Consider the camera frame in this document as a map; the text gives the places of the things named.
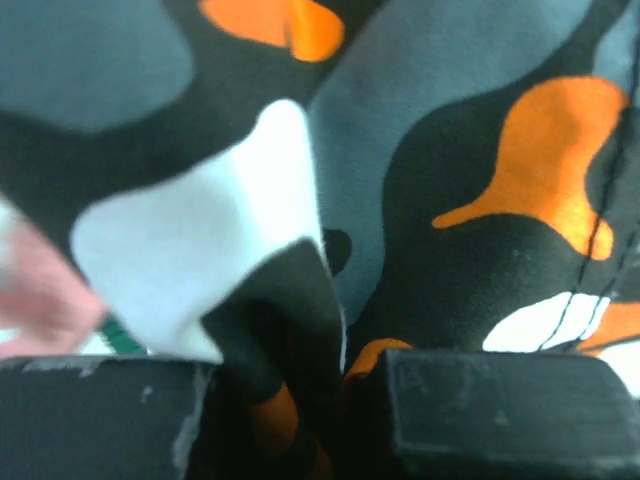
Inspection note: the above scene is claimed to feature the dark teal cloth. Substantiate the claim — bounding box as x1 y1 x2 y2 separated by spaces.
98 317 149 355

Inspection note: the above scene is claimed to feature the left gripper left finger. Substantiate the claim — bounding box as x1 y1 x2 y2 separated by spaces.
1 356 214 479

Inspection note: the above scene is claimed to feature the black orange grey camouflage cloth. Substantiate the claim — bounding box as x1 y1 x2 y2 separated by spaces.
1 1 639 479

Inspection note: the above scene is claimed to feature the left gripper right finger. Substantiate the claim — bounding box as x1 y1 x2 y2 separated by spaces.
383 350 639 479

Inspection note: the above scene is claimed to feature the pink patterned cloth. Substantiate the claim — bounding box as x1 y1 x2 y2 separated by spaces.
1 199 114 358

